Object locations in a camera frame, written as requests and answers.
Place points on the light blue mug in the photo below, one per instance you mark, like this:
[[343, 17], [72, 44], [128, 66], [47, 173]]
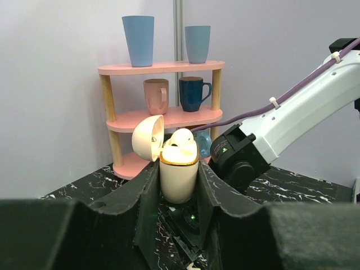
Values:
[[204, 143]]

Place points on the pink mug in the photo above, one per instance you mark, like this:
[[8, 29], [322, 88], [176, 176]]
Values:
[[156, 95]]

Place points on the blue plastic cup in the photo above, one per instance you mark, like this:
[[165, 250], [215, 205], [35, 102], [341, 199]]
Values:
[[197, 39], [139, 34]]

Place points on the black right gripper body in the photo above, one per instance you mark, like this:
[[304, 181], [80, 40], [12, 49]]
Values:
[[184, 227]]

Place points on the white earbud case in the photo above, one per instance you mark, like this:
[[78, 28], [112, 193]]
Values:
[[178, 165]]

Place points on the white earbud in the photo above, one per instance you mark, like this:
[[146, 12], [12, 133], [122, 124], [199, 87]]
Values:
[[181, 137], [191, 267]]

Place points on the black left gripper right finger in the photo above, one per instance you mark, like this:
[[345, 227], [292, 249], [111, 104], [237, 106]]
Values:
[[238, 233]]

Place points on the left blue plastic cup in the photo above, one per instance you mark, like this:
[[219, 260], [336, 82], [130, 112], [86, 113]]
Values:
[[139, 34]]

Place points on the pink three-tier shelf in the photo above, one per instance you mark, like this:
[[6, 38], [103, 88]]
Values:
[[129, 165]]

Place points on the dark blue mug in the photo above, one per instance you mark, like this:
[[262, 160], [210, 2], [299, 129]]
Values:
[[191, 92]]

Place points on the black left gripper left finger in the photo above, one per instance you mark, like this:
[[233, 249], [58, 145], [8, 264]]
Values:
[[117, 231]]

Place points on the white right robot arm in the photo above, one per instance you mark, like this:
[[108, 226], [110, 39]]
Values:
[[246, 150]]

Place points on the right blue plastic cup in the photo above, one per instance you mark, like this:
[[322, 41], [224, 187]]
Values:
[[197, 39]]

